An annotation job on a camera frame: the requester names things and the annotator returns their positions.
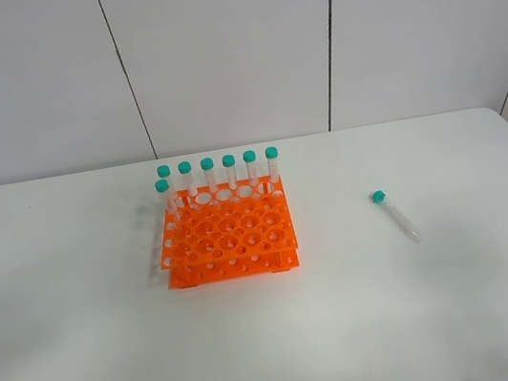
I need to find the green-capped test tube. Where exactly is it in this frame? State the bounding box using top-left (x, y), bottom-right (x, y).
top-left (370, 190), bottom-right (422, 243)

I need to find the rear row tube far right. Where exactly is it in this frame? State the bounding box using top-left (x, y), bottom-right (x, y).
top-left (265, 146), bottom-right (280, 183)

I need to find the orange plastic test tube rack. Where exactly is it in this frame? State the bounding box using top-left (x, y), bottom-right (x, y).
top-left (160, 175), bottom-right (300, 289)

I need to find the second row tube left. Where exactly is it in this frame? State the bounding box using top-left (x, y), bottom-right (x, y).
top-left (155, 180), bottom-right (180, 228)

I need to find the rear row tube far left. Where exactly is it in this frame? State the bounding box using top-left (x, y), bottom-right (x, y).
top-left (157, 164), bottom-right (177, 200)

